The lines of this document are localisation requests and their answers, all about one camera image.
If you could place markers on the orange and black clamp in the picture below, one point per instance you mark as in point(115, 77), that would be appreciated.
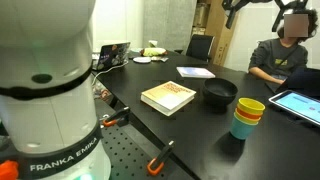
point(160, 159)

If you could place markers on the tall cardboard box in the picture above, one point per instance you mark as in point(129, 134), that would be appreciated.
point(221, 33)

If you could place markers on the seated person grey sweater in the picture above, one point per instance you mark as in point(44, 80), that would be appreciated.
point(276, 56)

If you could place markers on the white framed tablet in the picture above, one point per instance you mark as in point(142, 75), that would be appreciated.
point(298, 106)

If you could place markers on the orange plastic piece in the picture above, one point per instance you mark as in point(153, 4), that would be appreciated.
point(7, 170)

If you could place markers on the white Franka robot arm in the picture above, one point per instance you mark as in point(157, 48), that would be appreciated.
point(50, 110)

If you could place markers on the red white printed bag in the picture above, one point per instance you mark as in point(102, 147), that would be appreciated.
point(102, 91)

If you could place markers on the laptop with stickers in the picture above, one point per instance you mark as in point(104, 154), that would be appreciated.
point(111, 56)

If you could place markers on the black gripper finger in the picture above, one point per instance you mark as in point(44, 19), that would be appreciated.
point(235, 10)
point(283, 8)

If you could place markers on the orange plastic cup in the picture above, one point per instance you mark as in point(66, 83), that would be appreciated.
point(248, 115)

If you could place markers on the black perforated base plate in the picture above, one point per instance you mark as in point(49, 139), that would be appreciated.
point(130, 150)

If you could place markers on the blue and white booklet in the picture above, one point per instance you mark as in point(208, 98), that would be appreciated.
point(195, 72)

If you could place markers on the dark open laptop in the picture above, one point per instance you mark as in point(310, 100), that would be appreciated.
point(301, 80)

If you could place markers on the black office chair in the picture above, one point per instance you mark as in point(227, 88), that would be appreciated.
point(200, 46)

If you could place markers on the bright yellow plastic cup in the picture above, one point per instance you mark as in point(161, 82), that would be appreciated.
point(250, 105)

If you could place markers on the white and orange book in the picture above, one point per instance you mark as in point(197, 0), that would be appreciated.
point(168, 96)

